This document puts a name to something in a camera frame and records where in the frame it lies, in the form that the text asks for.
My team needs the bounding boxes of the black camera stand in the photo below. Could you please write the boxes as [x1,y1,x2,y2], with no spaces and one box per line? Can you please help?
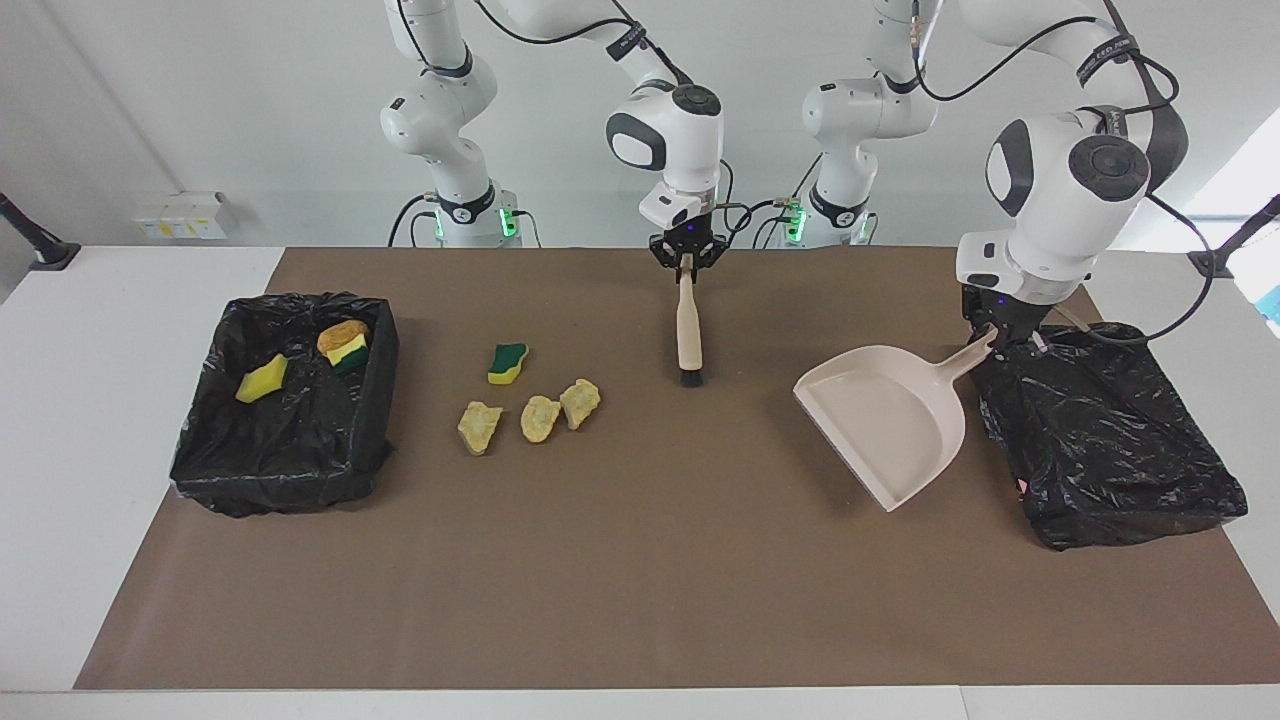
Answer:
[0,192,82,272]
[1188,195,1280,280]

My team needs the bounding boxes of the black lined bin pink spot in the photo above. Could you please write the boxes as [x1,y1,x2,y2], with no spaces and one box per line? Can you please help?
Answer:
[968,320,1249,552]

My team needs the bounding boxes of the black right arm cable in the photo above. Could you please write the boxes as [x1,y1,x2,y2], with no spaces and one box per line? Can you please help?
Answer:
[395,0,746,241]

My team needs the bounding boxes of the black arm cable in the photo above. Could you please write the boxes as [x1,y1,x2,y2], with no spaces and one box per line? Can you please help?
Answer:
[395,0,746,241]
[915,0,1218,347]

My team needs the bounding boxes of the beige foam chunk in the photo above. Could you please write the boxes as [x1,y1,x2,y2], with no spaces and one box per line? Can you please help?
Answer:
[457,401,504,457]
[520,395,564,445]
[559,378,603,431]

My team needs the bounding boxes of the yellow notched sponge piece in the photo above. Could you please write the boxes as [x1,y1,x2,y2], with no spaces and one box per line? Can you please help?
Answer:
[235,353,290,405]

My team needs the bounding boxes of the black left base cable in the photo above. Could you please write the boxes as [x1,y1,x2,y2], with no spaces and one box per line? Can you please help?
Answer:
[738,150,823,249]

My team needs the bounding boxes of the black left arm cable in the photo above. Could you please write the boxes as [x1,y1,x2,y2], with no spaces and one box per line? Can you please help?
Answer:
[915,0,1218,347]

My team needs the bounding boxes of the black base cable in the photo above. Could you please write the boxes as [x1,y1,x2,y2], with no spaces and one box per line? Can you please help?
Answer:
[388,194,442,248]
[738,150,823,249]

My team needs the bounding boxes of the black right base cable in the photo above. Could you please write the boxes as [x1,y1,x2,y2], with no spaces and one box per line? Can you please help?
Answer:
[388,194,442,248]

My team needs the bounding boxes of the beige plastic dustpan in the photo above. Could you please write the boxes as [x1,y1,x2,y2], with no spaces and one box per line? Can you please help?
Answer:
[793,325,1001,512]

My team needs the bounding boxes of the black bag lined bin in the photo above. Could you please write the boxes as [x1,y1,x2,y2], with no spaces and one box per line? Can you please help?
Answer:
[168,291,401,519]

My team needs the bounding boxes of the beige hand brush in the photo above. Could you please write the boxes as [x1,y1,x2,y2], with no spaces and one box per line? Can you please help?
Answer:
[676,255,704,389]

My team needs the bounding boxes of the green topped yellow sponge piece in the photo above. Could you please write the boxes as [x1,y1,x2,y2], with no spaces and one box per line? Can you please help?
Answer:
[487,342,530,387]

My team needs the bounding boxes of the white wall box yellow labels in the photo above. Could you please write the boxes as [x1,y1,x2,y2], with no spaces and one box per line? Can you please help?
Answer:
[133,191,230,241]

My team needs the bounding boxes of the brown table mat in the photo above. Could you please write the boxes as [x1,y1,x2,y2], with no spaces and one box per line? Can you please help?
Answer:
[75,247,1280,691]

